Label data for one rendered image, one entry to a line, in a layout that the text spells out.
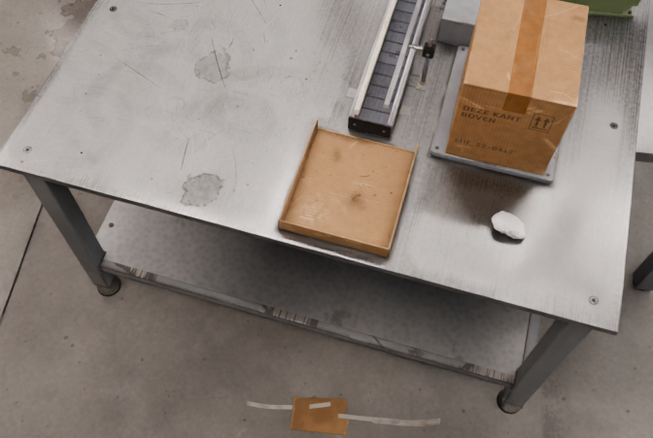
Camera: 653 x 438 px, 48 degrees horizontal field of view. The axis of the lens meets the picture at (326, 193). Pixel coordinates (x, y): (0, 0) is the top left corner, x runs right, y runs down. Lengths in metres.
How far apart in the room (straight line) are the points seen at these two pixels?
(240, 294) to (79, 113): 0.75
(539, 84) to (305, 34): 0.71
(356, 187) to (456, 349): 0.72
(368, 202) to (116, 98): 0.71
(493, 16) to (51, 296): 1.73
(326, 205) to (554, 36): 0.64
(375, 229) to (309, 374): 0.85
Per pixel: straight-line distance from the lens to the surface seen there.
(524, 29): 1.74
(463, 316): 2.32
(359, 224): 1.71
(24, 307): 2.71
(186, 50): 2.05
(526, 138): 1.73
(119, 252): 2.44
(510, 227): 1.73
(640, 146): 2.00
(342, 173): 1.78
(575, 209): 1.84
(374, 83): 1.89
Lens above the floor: 2.34
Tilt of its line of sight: 59 degrees down
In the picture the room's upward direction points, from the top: 1 degrees clockwise
